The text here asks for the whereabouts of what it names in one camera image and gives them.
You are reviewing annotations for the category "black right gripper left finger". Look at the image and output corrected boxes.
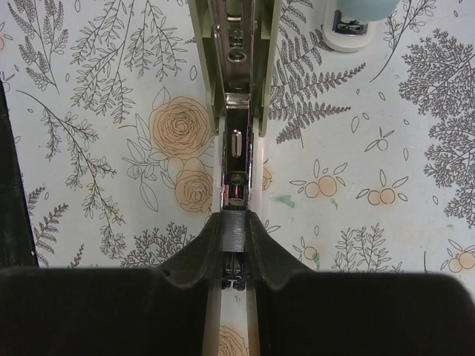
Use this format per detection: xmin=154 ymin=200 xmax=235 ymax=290
xmin=1 ymin=213 xmax=223 ymax=355

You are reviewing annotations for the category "black base frame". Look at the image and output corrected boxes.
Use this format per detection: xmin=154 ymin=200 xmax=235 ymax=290
xmin=0 ymin=89 xmax=39 ymax=268

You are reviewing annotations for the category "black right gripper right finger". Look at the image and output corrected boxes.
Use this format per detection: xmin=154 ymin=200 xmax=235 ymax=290
xmin=245 ymin=212 xmax=474 ymax=355

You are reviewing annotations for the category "beige green stapler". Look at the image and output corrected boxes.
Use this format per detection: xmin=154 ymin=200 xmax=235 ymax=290
xmin=189 ymin=1 xmax=282 ymax=355

